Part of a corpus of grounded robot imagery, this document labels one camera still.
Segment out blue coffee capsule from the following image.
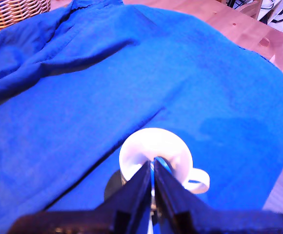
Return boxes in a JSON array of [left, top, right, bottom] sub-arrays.
[[149, 156, 173, 195]]

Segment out white cartoon print mug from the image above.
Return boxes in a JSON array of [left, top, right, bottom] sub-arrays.
[[119, 127, 211, 195]]

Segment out blue cloth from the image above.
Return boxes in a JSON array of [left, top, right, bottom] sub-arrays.
[[0, 0, 283, 234]]

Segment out wicker basket with handle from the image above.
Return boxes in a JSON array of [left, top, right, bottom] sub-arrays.
[[0, 0, 52, 39]]

